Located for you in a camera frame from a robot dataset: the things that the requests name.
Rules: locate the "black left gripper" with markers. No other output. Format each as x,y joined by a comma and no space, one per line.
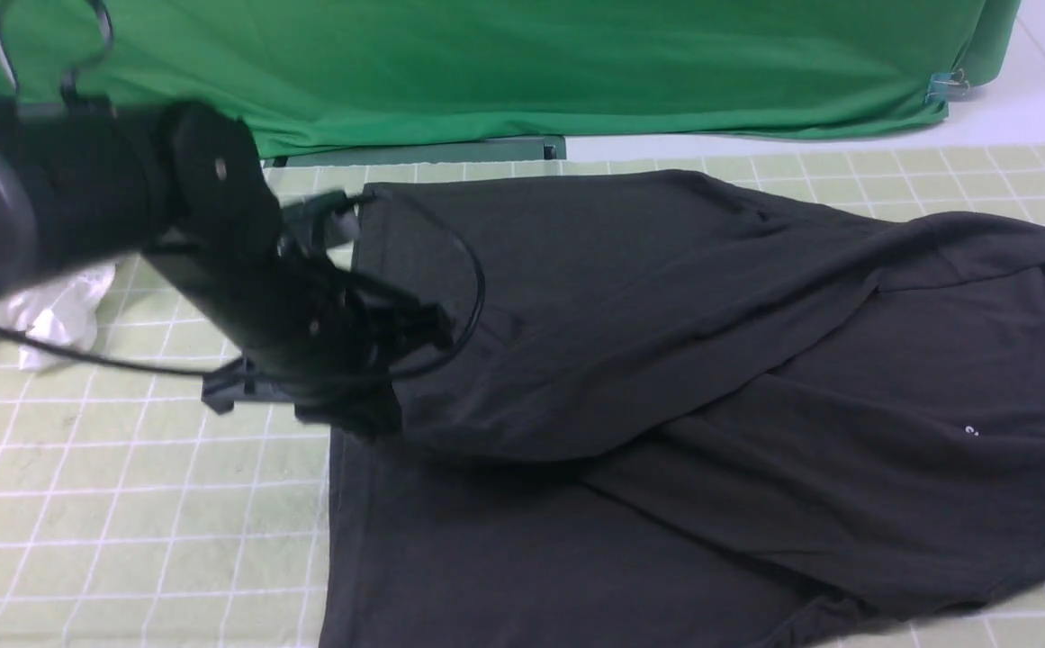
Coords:
320,338

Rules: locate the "dark gray long-sleeved shirt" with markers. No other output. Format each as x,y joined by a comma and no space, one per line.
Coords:
694,415

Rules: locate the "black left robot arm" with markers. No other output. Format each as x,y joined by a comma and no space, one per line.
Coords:
180,185

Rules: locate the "crumpled white shirt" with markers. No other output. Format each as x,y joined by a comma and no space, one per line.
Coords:
62,312

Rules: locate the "green backdrop cloth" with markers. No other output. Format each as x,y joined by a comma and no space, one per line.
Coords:
318,75

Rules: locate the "green checkered table mat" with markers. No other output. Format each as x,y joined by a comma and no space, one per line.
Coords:
131,516

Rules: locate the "dark green metal base bar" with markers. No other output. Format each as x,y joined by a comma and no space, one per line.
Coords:
500,150

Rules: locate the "blue binder clip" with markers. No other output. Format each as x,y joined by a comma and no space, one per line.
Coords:
947,87

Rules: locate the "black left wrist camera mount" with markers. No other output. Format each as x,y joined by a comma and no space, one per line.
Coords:
320,223

